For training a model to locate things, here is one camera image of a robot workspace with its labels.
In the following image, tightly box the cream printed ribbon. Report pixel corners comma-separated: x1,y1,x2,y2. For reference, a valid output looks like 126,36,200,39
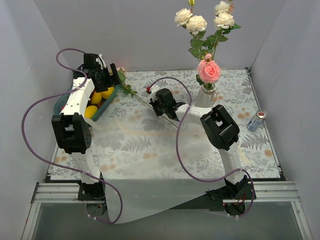
84,117,106,131

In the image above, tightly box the white wrapping paper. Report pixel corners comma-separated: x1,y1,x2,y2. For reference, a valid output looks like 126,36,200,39
93,115,225,224

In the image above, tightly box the white rose stem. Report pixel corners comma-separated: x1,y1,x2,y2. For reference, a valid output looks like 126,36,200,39
174,0,242,61

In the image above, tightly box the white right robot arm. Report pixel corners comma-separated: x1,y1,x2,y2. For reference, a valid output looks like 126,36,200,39
146,85,249,199

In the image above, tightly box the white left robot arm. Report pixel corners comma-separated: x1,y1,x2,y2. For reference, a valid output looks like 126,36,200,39
51,52,120,200

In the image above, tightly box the white ribbed ceramic vase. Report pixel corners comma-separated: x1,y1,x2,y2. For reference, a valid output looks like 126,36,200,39
194,83,217,108

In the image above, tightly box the yellow lemon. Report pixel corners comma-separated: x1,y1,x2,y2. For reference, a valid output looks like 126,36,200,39
90,92,102,105

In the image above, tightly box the teal plastic fruit tray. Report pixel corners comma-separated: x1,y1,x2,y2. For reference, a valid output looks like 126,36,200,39
54,77,120,122

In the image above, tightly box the yellow mango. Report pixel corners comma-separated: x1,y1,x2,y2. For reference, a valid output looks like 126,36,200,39
84,105,98,119

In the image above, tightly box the floral patterned table mat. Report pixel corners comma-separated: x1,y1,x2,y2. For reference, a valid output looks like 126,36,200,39
51,69,282,180

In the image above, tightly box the blue and white drink can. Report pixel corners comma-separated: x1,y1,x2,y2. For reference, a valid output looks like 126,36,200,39
246,110,268,132

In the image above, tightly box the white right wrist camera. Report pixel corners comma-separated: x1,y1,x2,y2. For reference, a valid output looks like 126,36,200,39
146,84,161,97

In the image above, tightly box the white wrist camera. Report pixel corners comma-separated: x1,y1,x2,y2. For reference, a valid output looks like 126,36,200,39
94,54,106,72
146,84,161,97

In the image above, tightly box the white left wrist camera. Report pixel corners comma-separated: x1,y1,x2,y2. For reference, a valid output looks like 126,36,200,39
94,54,106,72

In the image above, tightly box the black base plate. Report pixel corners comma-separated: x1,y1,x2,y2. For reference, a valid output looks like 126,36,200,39
77,172,288,213

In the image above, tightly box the aluminium frame rail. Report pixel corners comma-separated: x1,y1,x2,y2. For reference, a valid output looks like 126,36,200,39
222,181,303,203

